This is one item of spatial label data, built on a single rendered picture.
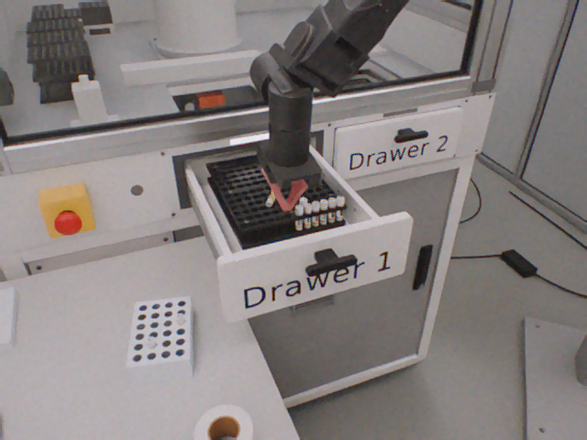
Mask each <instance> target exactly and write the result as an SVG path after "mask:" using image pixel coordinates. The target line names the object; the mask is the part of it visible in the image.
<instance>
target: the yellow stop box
mask: <svg viewBox="0 0 587 440"><path fill-rule="evenodd" d="M38 207H39V210H40V213H41V216H42V220H44V222H45V225H46V227H47V230H48V232H49V236H50V238H58V237H66V236H63V235H61V234H59V232H58V231H56V230H55V228H54V220H55V218H56V216H58V215H60V214H62V213H66V212H70V213H75V214H77V215H79V216H80V218H81V220H82V228H81V229H80V231H79V232H77V233H81V232H85V231H90V230H94V229H95V222H94V212H93V209H92V206H91V203H90V198H89V195H88V192H87V189H86V186H84V184H83V182H80V184H74V185H69V186H63V187H59V188H52V189H48V190H41V191H39V193H38Z"/></svg>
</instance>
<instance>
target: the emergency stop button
mask: <svg viewBox="0 0 587 440"><path fill-rule="evenodd" d="M54 228H55V230H56V231H58V232H59V234H61V235H63V236H73V235H76V233H77V232H79V231H80V229H81V228H82V220H81V218H80V216H79V215H77V214H75V213H70V212H66V213H62V214H59V215H58V216H56V218H55V220H54Z"/></svg>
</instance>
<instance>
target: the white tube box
mask: <svg viewBox="0 0 587 440"><path fill-rule="evenodd" d="M176 314H183V315H184V319H185V324H184V325H177V324H176V320H175V316H176ZM150 337H154V338H155V339H156V344H157V345H156V347H155V348H153V349H151V348H148V347H147V343H146V340H147V338H150ZM193 346H194V313H193V307H192V301H191V296H185V297H176V298H168V299H159V300H150V301H141V302H135V309H134V315H133V323H131V330H130V338H129V344H128V352H127V365H126V369H127V374H128V377H129V381H130V384H131V385H139V384H146V383H153V381H161V380H175V379H183V378H190V377H192V376H193Z"/></svg>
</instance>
